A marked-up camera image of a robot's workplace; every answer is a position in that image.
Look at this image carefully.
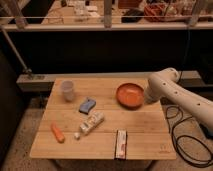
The black floor cable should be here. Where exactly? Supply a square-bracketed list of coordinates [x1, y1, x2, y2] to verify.
[165, 105, 213, 169]

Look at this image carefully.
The orange carrot toy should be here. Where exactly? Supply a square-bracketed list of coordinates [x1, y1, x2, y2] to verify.
[51, 123, 65, 143]

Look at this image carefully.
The metal railing frame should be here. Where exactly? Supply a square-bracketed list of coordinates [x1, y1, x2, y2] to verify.
[0, 0, 213, 82]

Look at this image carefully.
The orange ceramic bowl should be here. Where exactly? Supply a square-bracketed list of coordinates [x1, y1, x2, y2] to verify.
[116, 83, 144, 108]

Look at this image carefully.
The white tube with label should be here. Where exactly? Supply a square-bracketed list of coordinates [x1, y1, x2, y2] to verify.
[74, 112, 105, 140]

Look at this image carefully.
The black power adapter box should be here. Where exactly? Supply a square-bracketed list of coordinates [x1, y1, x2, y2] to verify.
[200, 124, 213, 140]

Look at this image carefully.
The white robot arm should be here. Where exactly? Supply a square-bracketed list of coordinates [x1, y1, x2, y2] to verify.
[144, 68, 213, 131]

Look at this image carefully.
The blue grey sponge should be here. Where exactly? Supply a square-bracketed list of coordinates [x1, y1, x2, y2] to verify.
[79, 98, 96, 114]

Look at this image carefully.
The translucent plastic cup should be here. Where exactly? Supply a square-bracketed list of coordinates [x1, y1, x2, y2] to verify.
[60, 80, 74, 102]

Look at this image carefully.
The black bag in background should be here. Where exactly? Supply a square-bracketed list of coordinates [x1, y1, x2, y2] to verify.
[121, 9, 144, 23]

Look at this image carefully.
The red basket in background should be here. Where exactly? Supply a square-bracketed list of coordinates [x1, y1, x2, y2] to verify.
[144, 4, 178, 22]

